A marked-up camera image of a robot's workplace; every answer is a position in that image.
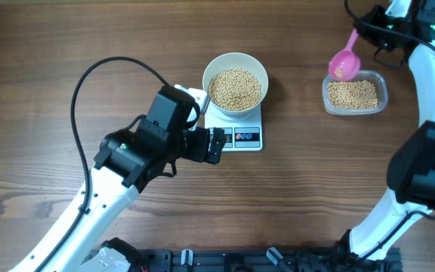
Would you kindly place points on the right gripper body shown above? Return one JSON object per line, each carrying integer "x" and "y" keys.
{"x": 380, "y": 34}

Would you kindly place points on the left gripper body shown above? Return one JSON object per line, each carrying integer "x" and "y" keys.
{"x": 195, "y": 144}

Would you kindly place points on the pink measuring scoop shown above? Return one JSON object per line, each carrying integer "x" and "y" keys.
{"x": 347, "y": 59}

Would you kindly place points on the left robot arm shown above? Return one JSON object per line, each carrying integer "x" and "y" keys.
{"x": 125, "y": 163}

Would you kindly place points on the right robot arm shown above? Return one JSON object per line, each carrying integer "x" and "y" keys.
{"x": 410, "y": 194}

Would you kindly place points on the white digital kitchen scale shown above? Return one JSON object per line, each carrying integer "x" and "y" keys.
{"x": 242, "y": 132}

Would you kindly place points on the soybeans in bowl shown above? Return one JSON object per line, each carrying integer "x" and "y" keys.
{"x": 235, "y": 90}

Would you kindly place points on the white bowl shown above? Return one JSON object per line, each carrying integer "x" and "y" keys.
{"x": 236, "y": 60}

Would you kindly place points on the soybeans in scoop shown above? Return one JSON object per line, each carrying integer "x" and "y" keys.
{"x": 339, "y": 72}

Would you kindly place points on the clear plastic container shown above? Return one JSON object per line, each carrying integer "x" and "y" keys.
{"x": 367, "y": 75}

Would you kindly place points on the yellow soybeans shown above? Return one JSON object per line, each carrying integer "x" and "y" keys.
{"x": 353, "y": 95}

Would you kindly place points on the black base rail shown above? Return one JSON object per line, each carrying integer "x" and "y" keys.
{"x": 167, "y": 261}

